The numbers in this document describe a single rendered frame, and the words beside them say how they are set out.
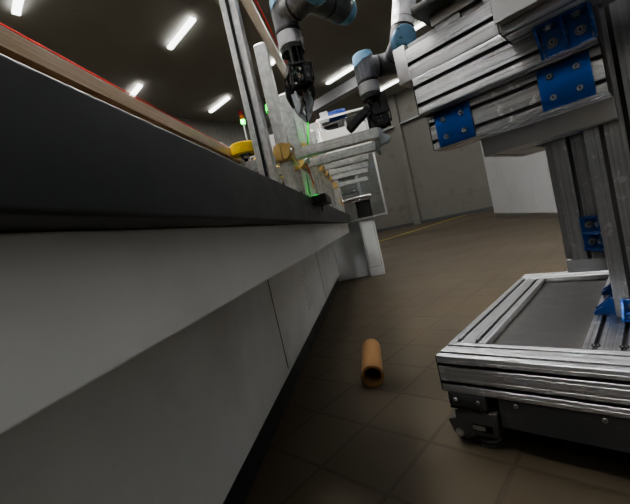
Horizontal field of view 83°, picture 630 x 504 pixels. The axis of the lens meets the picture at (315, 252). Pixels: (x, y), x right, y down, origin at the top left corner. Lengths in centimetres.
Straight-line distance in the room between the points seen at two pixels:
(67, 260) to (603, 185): 103
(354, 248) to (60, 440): 364
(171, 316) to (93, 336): 9
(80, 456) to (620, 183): 112
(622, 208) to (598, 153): 14
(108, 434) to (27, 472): 11
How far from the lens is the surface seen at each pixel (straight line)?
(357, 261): 400
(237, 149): 115
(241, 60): 90
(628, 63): 109
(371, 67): 143
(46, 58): 64
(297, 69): 116
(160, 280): 35
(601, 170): 107
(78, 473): 57
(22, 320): 25
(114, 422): 61
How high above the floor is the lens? 58
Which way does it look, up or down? 3 degrees down
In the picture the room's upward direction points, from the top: 13 degrees counter-clockwise
